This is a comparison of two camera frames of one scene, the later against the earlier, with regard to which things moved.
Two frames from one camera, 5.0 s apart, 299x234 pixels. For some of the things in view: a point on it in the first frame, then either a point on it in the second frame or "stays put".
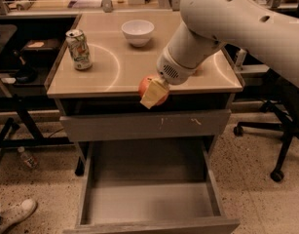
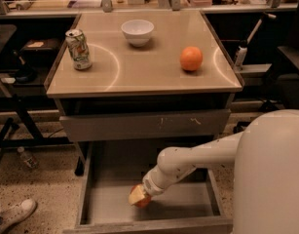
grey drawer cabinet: [96, 86] stays put
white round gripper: [174, 70] -> [150, 184]
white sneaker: [11, 214] stays put
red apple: [143, 85] -> [142, 202]
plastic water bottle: [30, 161] stays put
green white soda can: [79, 49] stays put
